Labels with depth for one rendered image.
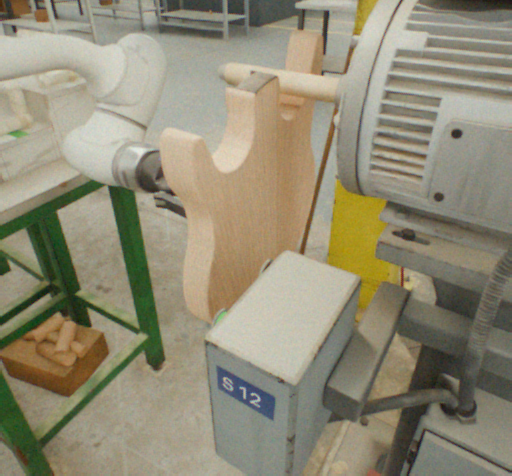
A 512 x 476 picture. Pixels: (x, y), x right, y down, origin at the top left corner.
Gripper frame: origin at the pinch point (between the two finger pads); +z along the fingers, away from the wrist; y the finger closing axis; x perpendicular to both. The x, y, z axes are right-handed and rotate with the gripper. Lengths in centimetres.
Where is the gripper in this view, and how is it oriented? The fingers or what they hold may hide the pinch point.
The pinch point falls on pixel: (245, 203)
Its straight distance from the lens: 69.7
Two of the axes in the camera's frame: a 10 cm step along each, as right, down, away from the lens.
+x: -0.6, -7.6, -6.5
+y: -5.2, 5.8, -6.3
